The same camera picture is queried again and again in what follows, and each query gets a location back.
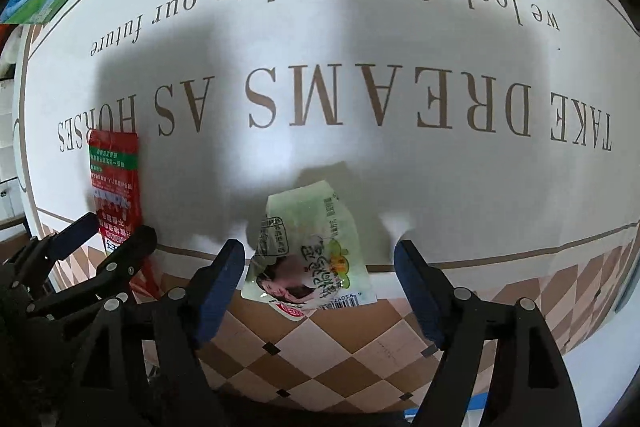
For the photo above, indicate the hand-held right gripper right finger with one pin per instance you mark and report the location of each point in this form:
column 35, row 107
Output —
column 415, row 287

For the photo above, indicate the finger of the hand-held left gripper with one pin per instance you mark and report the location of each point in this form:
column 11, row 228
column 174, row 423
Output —
column 75, row 229
column 127, row 254

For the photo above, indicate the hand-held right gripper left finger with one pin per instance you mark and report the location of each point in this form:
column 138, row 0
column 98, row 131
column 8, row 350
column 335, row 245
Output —
column 220, row 287

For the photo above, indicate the red snack packet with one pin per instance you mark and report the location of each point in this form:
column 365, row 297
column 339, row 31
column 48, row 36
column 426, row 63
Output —
column 115, row 167

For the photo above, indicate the green snack packet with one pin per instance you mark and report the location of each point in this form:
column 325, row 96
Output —
column 305, row 227

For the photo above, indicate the white diamond-border table mat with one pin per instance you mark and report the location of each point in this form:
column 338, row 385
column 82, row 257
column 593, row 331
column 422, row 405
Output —
column 350, row 32

